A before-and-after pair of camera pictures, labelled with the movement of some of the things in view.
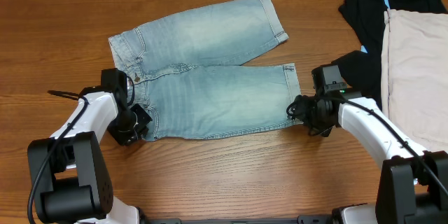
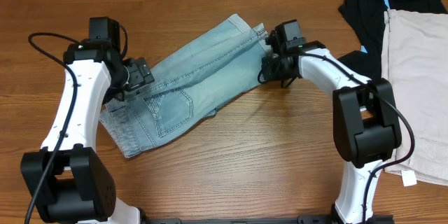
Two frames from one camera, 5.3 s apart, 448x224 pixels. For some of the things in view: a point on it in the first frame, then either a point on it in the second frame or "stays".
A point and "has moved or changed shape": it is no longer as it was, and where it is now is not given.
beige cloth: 414,75 stays
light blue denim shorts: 187,71 has moved or changed shape
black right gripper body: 312,113 -> 278,72
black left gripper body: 136,126 -> 141,75
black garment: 365,6 stays
